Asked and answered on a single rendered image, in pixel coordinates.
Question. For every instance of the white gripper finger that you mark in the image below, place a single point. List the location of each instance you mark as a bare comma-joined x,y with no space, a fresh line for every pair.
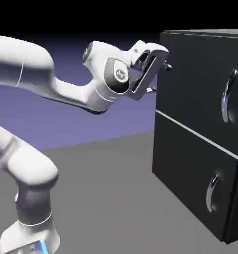
168,66
151,89

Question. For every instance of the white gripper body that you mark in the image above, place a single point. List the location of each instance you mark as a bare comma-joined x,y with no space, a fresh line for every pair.
148,73

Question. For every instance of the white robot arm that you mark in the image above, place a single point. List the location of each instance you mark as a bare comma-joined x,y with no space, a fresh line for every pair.
75,93

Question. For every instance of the black cabinet door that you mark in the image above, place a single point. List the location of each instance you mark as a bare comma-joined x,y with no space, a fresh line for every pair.
190,168
198,89

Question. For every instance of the black cabinet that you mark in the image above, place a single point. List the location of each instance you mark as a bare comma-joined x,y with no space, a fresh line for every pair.
200,129

